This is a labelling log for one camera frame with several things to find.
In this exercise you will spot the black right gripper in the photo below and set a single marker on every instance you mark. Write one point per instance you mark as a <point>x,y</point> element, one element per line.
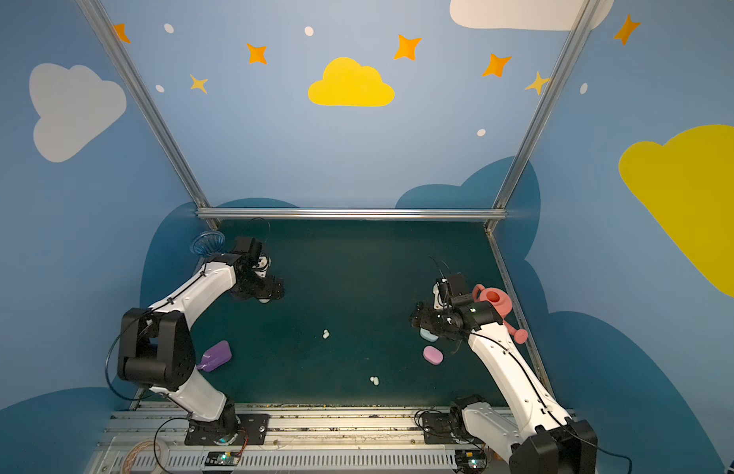
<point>426,320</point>

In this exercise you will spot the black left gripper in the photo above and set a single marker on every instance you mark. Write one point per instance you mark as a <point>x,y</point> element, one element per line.
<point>267,287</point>

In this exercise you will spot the light blue earbud case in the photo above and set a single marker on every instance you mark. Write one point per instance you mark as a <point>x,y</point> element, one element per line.
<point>428,336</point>

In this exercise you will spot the pink earbud charging case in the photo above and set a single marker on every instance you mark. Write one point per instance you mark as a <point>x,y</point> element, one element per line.
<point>433,355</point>

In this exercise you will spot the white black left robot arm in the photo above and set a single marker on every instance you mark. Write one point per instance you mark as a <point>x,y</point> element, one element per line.
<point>156,351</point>

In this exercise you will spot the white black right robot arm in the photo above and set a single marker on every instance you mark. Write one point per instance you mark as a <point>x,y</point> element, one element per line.
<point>540,436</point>

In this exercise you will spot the pink toy watering can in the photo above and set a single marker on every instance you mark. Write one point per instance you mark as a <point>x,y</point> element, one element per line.
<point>503,304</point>

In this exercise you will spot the purple ribbed glass vase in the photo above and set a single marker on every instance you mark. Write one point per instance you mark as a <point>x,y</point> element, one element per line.
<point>208,243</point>

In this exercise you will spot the aluminium back frame rail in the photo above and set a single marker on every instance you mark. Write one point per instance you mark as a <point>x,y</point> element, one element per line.
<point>238,213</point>

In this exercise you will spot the aluminium right frame post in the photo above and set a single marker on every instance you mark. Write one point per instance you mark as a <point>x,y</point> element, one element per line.
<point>565,63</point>

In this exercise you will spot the aluminium frame post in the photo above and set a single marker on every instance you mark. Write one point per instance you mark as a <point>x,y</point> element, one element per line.
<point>97,18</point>
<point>565,63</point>

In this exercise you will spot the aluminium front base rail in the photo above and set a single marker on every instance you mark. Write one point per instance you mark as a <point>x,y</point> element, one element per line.
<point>315,439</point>

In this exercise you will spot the aluminium left frame post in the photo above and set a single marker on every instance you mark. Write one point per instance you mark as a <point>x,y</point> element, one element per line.
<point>97,18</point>

